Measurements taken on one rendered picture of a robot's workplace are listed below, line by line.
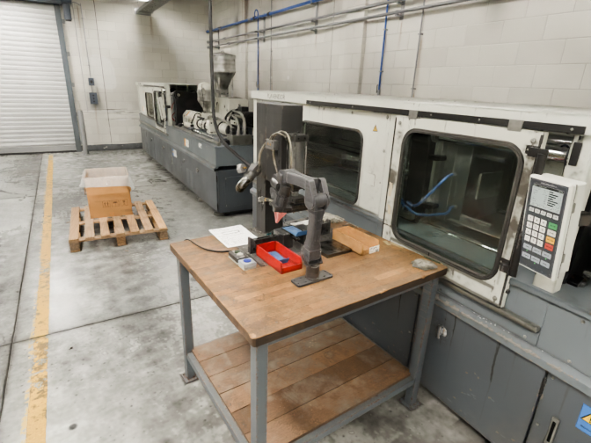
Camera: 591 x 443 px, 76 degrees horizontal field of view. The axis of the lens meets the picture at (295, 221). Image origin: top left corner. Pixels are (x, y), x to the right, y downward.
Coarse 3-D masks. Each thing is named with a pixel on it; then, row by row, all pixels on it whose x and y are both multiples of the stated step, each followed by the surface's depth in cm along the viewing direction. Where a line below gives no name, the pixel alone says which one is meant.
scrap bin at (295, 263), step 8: (256, 248) 197; (264, 248) 200; (272, 248) 203; (280, 248) 200; (264, 256) 191; (272, 256) 184; (288, 256) 194; (296, 256) 187; (272, 264) 186; (280, 264) 179; (288, 264) 189; (296, 264) 189; (280, 272) 180
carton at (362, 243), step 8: (336, 232) 218; (344, 232) 225; (352, 232) 224; (360, 232) 218; (336, 240) 219; (344, 240) 213; (352, 240) 207; (360, 240) 219; (368, 240) 213; (376, 240) 208; (352, 248) 208; (360, 248) 203; (368, 248) 212; (376, 248) 208
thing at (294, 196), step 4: (292, 192) 205; (296, 192) 204; (292, 196) 204; (296, 196) 205; (300, 196) 205; (288, 200) 205; (292, 200) 202; (296, 200) 201; (300, 200) 202; (292, 204) 204; (296, 204) 205; (300, 204) 205; (304, 204) 206; (292, 208) 202; (296, 208) 204; (300, 208) 205; (304, 208) 207; (288, 212) 201; (292, 212) 203
